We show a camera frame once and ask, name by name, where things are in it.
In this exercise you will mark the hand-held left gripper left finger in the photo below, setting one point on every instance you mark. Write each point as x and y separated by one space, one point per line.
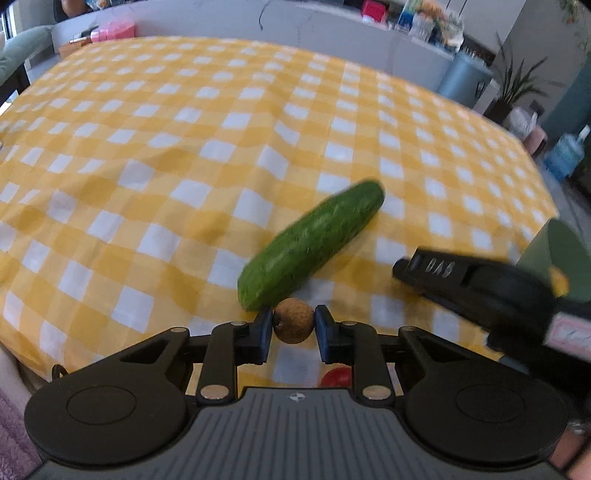
264 334

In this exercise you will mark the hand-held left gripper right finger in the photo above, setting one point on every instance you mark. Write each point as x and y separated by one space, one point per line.
323 337

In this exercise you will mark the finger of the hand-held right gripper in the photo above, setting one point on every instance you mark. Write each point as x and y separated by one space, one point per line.
434 272

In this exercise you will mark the small brown round fruit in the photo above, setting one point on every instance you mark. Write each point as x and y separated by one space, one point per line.
293 319

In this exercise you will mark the green plastic bowl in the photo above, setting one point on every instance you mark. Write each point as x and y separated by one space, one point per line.
554 244

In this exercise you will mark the person's right forearm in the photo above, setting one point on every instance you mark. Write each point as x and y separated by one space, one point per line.
575 454

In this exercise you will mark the red tomato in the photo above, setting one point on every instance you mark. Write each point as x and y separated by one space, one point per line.
336 377

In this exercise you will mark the green cucumber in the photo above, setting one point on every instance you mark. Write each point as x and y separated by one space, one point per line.
309 244

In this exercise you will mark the blue water jug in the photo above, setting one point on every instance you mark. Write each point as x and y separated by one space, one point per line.
565 154

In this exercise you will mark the small pink bin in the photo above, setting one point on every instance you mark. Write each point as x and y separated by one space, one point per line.
536 142

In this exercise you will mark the white plastic bag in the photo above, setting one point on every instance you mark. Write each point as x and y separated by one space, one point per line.
521 122

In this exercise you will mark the grey-blue trash can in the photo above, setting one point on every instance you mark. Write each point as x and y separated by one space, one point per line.
464 78

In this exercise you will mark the potted long-leaf plant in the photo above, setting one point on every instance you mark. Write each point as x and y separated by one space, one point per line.
512 87

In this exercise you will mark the yellow checked tablecloth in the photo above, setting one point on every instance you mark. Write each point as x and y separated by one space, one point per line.
161 161

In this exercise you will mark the pile of colourful packets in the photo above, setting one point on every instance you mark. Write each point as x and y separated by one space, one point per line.
429 21

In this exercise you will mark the pink cloth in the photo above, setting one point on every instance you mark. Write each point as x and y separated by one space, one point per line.
14 415

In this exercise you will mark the red box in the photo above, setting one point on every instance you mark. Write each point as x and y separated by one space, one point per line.
375 11

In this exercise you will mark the white counter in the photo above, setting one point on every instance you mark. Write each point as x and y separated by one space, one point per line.
323 27

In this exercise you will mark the pink box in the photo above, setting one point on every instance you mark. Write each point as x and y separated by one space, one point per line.
113 30

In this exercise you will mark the green chair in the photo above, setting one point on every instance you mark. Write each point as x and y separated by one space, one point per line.
21 53

